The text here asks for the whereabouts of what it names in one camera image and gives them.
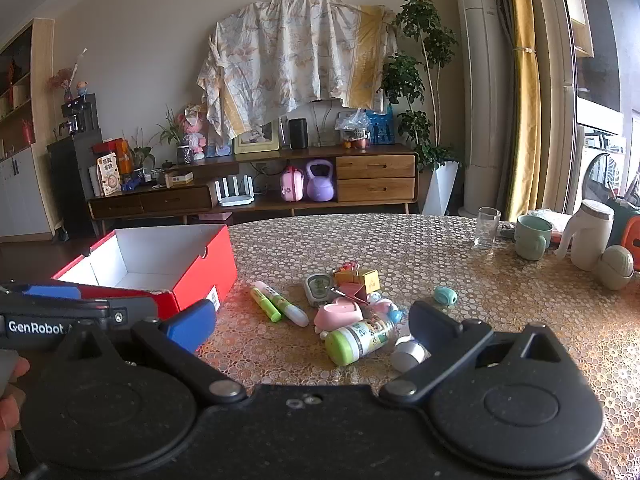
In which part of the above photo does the pale green mug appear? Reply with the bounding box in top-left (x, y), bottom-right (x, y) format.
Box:
top-left (514, 214), bottom-right (554, 261)

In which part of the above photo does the small yellow box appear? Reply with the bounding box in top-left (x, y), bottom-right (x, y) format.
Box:
top-left (334, 268), bottom-right (382, 295)

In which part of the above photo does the orange box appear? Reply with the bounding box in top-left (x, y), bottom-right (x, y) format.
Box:
top-left (91, 137), bottom-right (135, 176)

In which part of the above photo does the white planter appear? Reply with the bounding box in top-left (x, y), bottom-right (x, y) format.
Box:
top-left (421, 160), bottom-right (460, 217)

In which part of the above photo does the round green white container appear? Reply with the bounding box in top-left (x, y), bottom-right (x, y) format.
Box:
top-left (596, 245), bottom-right (635, 291)

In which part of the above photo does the wooden tv cabinet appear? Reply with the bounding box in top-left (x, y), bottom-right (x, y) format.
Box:
top-left (87, 142), bottom-right (420, 233)

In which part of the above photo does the black coffee machine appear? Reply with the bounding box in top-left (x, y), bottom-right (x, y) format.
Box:
top-left (59, 92), bottom-right (98, 136)

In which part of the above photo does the green highlighter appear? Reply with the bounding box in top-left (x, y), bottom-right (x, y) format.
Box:
top-left (250, 286), bottom-right (282, 322)

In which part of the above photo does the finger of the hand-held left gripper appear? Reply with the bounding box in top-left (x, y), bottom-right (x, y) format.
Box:
top-left (0, 282), bottom-right (110, 307)

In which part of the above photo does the pink toy suitcase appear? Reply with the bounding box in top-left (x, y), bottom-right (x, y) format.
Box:
top-left (280, 166), bottom-right (306, 202)

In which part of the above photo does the small potted plant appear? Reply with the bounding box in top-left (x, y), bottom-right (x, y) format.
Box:
top-left (155, 107), bottom-right (193, 165)

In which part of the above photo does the tall green plant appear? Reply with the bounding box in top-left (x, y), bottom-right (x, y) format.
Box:
top-left (382, 0), bottom-right (458, 171)

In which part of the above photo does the black water dispenser cabinet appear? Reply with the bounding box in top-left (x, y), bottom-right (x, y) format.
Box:
top-left (47, 130), bottom-right (106, 238)

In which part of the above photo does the purple kettlebell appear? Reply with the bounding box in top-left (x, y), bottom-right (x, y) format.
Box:
top-left (305, 160), bottom-right (336, 201)

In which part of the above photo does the yellow photo frame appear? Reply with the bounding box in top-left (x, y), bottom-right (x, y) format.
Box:
top-left (234, 121), bottom-right (280, 154)

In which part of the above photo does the white tower air conditioner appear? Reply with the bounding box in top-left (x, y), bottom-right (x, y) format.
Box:
top-left (450, 0), bottom-right (516, 218)

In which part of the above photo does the wooden bookshelf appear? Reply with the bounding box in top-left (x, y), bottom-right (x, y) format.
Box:
top-left (0, 17), bottom-right (56, 241)

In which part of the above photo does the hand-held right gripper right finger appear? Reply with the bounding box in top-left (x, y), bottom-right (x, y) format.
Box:
top-left (379, 300), bottom-right (564, 404)

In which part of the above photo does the vase with pink flowers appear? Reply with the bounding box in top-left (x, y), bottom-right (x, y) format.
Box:
top-left (50, 67), bottom-right (76, 103)

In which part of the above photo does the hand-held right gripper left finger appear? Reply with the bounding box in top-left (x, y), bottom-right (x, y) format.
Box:
top-left (55, 299), bottom-right (247, 405)

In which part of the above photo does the pink doll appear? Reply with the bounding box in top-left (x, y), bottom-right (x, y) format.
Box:
top-left (181, 104), bottom-right (208, 161)

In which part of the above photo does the floral draped cloth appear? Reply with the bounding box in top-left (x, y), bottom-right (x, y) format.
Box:
top-left (196, 0), bottom-right (398, 138)

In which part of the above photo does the clear drinking glass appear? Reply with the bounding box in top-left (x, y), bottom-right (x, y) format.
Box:
top-left (473, 207), bottom-right (502, 249)

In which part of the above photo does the yellow curtain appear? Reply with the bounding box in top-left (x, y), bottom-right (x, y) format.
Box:
top-left (502, 0), bottom-right (543, 221)

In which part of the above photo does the printed snack box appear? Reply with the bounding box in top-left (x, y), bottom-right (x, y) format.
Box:
top-left (96, 152), bottom-right (122, 197)

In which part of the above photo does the pale green digital timer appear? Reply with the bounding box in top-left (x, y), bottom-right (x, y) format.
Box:
top-left (303, 274), bottom-right (335, 308)

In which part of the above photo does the red cardboard box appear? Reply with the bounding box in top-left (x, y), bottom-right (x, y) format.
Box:
top-left (50, 223), bottom-right (239, 322)

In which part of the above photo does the pink binder clip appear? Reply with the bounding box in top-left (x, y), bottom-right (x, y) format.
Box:
top-left (337, 282), bottom-right (373, 306)

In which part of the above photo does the white green marker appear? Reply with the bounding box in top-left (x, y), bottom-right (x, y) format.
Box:
top-left (254, 281), bottom-right (310, 328)

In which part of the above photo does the leafy potted plant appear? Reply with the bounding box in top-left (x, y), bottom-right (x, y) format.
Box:
top-left (122, 130), bottom-right (156, 181)

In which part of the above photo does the electric fan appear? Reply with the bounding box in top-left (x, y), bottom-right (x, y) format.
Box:
top-left (585, 152), bottom-right (623, 206)

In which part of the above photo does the green-capped white bottle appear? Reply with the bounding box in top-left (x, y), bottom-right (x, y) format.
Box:
top-left (320, 312), bottom-right (397, 367)

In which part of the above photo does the black speaker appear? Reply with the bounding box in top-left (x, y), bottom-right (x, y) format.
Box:
top-left (289, 118), bottom-right (309, 150)

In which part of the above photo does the clear plastic bag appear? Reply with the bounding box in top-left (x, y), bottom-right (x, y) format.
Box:
top-left (336, 109), bottom-right (373, 150)

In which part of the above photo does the orange container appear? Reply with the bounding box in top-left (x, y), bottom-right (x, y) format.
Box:
top-left (612, 210), bottom-right (640, 253)

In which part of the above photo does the person's left hand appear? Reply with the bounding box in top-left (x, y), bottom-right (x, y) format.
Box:
top-left (0, 357), bottom-right (32, 461)

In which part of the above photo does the white jug with lid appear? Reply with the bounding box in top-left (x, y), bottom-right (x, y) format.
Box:
top-left (554, 199), bottom-right (615, 272)

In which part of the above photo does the white router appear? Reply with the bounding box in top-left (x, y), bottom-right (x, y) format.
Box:
top-left (214, 175), bottom-right (256, 208)

